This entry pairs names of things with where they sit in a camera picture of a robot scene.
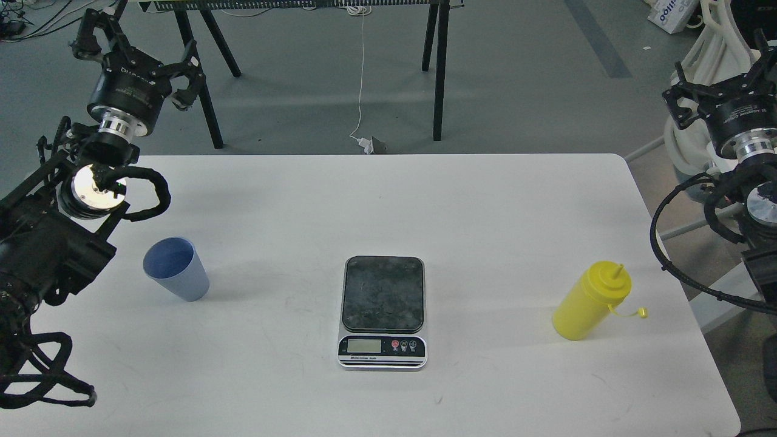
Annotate yellow squeeze bottle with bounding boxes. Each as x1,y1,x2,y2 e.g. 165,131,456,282
551,260,649,340

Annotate white power adapter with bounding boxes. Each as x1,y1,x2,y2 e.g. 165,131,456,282
357,137,388,155

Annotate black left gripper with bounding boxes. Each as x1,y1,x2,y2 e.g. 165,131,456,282
70,8,206,137

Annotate black trestle table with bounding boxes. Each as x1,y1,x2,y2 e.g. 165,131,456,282
138,1,455,141

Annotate white hanging cable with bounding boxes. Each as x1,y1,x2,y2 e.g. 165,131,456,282
331,5,372,146

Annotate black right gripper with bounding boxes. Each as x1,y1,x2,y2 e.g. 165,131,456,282
662,29,776,163

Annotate white side table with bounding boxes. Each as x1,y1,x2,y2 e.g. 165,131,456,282
690,261,772,333

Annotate white cardboard box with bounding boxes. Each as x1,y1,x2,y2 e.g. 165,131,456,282
646,0,701,34

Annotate blue plastic cup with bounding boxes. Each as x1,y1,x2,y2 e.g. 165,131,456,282
142,236,210,302

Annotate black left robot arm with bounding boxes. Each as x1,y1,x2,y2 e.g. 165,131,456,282
1,1,206,409

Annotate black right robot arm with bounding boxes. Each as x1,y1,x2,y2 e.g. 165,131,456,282
650,28,776,316

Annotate digital kitchen scale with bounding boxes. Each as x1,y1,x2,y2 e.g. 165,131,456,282
338,256,429,371

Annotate black floor cables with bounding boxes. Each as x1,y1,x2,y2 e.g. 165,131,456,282
0,0,116,43

